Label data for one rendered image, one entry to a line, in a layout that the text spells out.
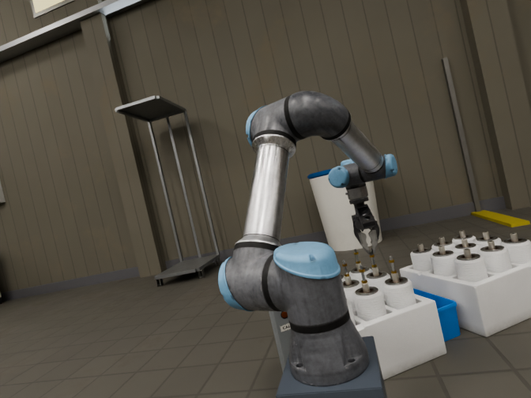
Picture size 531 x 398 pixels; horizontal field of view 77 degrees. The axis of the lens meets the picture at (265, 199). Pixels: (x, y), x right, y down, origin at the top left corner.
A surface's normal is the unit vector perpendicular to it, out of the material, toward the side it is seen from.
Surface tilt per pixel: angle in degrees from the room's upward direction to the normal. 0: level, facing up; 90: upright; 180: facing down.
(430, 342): 90
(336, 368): 72
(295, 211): 90
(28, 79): 90
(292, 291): 90
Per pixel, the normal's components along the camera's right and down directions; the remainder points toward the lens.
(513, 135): -0.23, 0.07
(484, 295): 0.28, -0.05
